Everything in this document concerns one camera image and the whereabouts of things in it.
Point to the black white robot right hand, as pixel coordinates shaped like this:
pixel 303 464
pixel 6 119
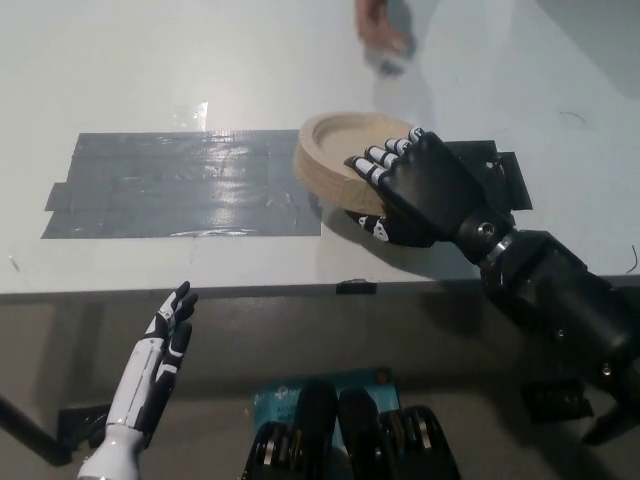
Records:
pixel 430 195

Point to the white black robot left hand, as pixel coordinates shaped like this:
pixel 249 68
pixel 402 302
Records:
pixel 145 380

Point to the bare person hand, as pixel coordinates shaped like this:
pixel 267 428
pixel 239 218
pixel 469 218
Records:
pixel 380 25

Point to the stack of beige plates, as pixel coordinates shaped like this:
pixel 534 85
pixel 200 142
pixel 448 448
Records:
pixel 345 142

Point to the small black tape patch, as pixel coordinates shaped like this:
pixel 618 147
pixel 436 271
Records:
pixel 515 175

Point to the black metal pole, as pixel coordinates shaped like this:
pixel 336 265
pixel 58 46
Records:
pixel 27 432

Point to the teal cardboard box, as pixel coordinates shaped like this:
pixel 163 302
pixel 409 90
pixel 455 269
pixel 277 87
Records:
pixel 280 397

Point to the large black tape patch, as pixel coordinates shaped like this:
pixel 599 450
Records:
pixel 175 190

